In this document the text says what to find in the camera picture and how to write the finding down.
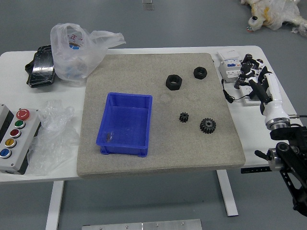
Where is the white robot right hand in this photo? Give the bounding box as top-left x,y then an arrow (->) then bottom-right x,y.
236,54 -> 290,123

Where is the large black gear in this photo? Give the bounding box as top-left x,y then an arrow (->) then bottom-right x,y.
199,117 -> 217,134

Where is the blue plastic box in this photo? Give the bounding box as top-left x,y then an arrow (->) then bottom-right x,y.
95,92 -> 154,158

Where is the small black hex nut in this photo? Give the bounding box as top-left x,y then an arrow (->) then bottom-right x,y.
193,67 -> 208,79

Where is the large black hex nut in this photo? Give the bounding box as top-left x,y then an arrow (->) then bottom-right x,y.
165,74 -> 183,91

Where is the grey push-button control box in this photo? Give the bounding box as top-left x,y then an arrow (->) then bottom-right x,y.
0,103 -> 42,175

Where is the white power socket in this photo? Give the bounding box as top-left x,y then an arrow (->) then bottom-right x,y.
240,85 -> 262,106

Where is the black cylindrical capacitor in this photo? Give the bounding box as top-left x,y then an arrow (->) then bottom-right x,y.
234,75 -> 245,90

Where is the white circuit breaker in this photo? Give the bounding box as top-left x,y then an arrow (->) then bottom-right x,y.
217,49 -> 243,83

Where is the black desk control panel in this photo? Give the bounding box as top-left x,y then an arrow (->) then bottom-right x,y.
240,167 -> 272,174

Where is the plastic-wrapped plush toy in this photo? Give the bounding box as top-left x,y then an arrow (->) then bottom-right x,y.
240,0 -> 307,38

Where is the white table leg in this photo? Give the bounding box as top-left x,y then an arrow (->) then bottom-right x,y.
45,181 -> 64,230
215,169 -> 239,217

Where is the grey-brown mat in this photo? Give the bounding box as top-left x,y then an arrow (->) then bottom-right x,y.
76,52 -> 247,178

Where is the silver metal plate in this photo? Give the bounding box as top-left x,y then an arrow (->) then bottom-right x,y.
82,218 -> 203,230

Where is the translucent printed plastic bag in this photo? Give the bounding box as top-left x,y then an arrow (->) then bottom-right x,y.
49,23 -> 127,87

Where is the crumpled clear plastic wrap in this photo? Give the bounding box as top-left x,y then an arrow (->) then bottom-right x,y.
26,99 -> 80,177

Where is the black wrapped tray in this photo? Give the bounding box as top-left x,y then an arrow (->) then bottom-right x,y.
24,45 -> 57,89

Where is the black power adapter with cord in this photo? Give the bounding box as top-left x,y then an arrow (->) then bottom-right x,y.
222,79 -> 252,104

